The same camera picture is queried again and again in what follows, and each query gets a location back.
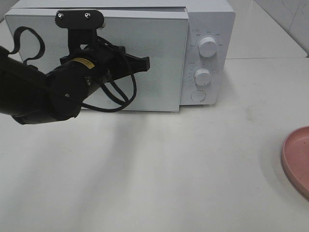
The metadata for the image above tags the upper white power knob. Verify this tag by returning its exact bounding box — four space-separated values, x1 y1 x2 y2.
197 36 218 58

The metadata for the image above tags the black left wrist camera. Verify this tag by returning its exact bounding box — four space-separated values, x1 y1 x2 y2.
55 9 105 29

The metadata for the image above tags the white microwave door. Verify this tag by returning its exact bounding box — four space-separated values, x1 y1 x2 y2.
5 8 188 111

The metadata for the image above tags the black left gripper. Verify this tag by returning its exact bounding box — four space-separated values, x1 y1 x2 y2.
60 29 150 80

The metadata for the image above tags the white microwave oven body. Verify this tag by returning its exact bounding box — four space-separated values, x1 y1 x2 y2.
5 0 236 107

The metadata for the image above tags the pink round plate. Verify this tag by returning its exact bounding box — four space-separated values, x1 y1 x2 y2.
281 126 309 199

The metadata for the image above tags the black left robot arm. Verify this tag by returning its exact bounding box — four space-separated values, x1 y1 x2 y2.
0 29 150 125

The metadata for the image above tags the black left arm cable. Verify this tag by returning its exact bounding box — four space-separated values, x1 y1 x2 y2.
9 26 137 113

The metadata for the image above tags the round white door button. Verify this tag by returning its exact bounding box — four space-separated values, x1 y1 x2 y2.
191 90 206 102

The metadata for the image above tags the white timer knob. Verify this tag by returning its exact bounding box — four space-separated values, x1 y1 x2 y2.
194 68 212 86

